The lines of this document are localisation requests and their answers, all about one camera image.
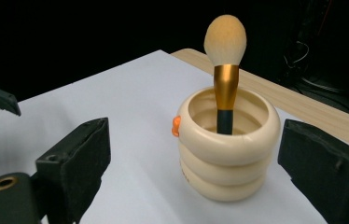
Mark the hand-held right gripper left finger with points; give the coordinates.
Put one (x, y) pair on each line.
(73, 168)

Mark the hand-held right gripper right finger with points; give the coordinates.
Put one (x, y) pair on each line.
(328, 174)

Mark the cream ringed brush holder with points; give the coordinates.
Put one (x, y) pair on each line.
(225, 161)

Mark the makeup brush with gold ferrule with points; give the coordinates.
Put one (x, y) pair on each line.
(225, 77)

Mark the white table sheet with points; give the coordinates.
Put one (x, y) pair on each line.
(138, 102)

